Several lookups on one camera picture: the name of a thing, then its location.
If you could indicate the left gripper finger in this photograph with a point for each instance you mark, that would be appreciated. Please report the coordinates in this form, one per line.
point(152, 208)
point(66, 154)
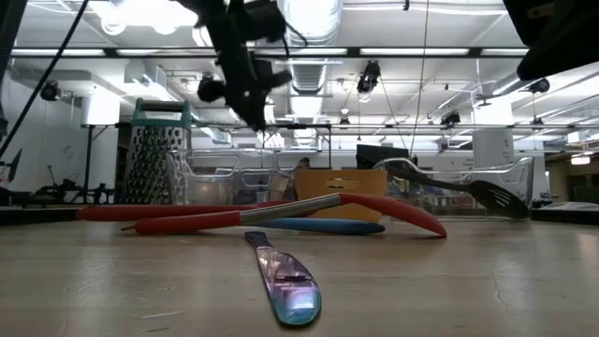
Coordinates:
point(258, 114)
point(241, 110)

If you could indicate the black slotted turner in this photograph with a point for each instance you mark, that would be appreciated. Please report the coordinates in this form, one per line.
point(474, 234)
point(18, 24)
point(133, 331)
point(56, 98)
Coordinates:
point(496, 199)

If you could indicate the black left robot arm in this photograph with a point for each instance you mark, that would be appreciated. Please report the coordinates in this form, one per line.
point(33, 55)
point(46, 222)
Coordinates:
point(9, 28)

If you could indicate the black ceiling spotlight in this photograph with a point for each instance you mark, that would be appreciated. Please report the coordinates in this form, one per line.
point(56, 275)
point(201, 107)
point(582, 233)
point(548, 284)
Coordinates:
point(540, 85)
point(369, 77)
point(50, 91)
point(450, 118)

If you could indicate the clear plastic bin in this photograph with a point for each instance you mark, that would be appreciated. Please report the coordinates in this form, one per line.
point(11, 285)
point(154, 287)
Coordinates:
point(515, 173)
point(224, 187)

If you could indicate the teal steel box grater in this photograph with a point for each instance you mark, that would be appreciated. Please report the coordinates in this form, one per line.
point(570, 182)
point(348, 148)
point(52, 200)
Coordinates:
point(150, 164)

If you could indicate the black background monitor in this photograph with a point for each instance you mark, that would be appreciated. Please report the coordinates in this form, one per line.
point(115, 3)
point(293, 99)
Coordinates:
point(379, 156)

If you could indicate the blue silicone spoon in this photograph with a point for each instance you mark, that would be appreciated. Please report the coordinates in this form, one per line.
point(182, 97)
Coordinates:
point(337, 226)

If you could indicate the white pillar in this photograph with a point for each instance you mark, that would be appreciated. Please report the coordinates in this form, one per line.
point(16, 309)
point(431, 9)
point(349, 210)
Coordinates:
point(491, 145)

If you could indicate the red silicone tongs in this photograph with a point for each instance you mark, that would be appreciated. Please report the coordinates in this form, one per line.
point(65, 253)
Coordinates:
point(398, 208)

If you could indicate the black background machinery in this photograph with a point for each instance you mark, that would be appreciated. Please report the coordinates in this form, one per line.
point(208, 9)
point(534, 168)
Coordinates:
point(70, 192)

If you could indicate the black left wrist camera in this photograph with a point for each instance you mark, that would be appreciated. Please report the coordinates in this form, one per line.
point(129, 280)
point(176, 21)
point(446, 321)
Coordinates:
point(264, 21)

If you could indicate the silver ventilation duct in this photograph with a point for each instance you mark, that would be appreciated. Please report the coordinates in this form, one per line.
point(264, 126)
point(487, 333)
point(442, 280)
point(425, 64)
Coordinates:
point(318, 19)

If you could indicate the black background post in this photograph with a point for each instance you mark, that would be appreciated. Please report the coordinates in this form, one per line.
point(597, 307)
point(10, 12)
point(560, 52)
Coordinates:
point(88, 164)

